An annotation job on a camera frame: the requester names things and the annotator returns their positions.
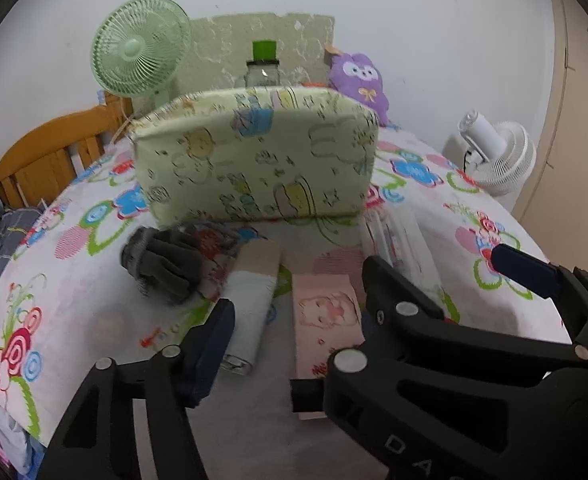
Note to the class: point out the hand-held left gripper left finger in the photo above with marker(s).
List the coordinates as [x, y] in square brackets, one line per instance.
[214, 345]

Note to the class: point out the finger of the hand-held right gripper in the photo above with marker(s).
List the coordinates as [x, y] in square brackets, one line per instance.
[423, 360]
[523, 270]

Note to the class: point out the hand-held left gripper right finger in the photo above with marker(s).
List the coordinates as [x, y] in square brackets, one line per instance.
[366, 327]

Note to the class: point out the white beige cloth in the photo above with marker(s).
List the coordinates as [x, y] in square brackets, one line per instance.
[251, 300]

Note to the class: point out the clear plastic packet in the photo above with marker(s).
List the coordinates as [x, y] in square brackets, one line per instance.
[403, 245]

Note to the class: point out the dark grey glove pair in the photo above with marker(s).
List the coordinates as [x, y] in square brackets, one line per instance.
[159, 260]

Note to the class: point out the pale green cartoon pillow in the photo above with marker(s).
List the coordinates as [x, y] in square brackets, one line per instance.
[254, 160]

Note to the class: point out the white standing fan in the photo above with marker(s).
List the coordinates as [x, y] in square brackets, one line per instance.
[503, 155]

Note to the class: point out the floral tablecloth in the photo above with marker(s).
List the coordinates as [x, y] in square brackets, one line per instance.
[74, 310]

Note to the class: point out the beige door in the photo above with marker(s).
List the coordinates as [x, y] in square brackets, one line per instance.
[573, 110]

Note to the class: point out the blue white fabric pile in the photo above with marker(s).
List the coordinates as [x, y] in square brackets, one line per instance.
[4, 435]

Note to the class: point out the small jar with orange lid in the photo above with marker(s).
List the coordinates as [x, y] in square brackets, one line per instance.
[314, 83]

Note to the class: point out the purple plush rabbit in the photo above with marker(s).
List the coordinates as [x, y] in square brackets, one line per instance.
[358, 75]

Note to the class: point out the wooden bed headboard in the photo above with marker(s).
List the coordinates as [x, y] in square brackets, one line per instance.
[49, 150]

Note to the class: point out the glass jar with green lid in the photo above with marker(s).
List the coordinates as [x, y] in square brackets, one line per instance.
[264, 72]

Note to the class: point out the green printed board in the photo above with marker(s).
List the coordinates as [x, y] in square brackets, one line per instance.
[224, 40]

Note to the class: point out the green desk fan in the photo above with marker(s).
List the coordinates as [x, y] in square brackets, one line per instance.
[129, 47]

